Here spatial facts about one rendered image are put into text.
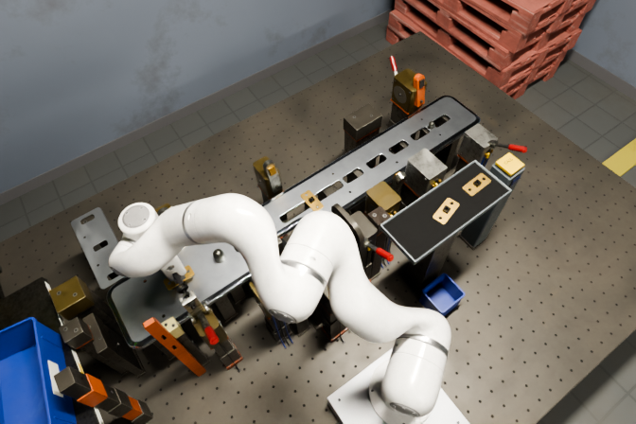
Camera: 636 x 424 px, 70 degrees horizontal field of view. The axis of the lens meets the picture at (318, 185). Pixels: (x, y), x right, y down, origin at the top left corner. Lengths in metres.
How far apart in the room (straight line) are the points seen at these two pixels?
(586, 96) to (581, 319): 2.10
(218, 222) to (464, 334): 1.06
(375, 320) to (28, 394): 0.91
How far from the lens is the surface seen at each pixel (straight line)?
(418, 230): 1.25
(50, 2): 2.65
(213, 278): 1.39
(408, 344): 1.07
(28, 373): 1.46
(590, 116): 3.48
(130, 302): 1.44
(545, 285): 1.81
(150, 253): 1.02
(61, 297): 1.47
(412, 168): 1.45
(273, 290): 0.79
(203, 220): 0.84
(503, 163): 1.44
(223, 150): 2.05
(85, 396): 1.27
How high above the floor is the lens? 2.23
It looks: 55 degrees down
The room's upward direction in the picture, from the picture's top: 4 degrees counter-clockwise
